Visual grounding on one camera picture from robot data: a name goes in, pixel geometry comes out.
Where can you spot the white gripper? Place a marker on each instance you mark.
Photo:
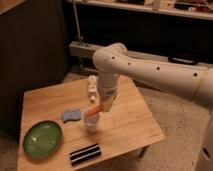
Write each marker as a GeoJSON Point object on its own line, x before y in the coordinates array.
{"type": "Point", "coordinates": [107, 97]}

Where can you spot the orange pepper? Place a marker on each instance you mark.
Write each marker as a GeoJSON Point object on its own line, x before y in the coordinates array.
{"type": "Point", "coordinates": [94, 110]}

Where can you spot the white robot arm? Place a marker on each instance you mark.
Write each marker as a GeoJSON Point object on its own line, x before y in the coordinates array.
{"type": "Point", "coordinates": [193, 83]}

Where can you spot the blue sponge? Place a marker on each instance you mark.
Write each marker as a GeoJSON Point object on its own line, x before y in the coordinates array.
{"type": "Point", "coordinates": [71, 115]}

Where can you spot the grey metal case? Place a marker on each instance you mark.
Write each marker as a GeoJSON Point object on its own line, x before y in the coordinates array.
{"type": "Point", "coordinates": [146, 58]}

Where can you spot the black white striped cloth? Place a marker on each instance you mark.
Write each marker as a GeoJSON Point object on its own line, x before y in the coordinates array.
{"type": "Point", "coordinates": [85, 154]}

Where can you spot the wooden table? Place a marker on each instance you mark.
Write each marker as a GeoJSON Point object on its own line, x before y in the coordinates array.
{"type": "Point", "coordinates": [129, 125]}

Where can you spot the green glass plate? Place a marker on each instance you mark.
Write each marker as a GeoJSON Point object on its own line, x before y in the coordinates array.
{"type": "Point", "coordinates": [42, 139]}

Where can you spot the cluttered wall shelf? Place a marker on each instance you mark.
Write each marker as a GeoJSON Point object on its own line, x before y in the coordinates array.
{"type": "Point", "coordinates": [154, 6]}

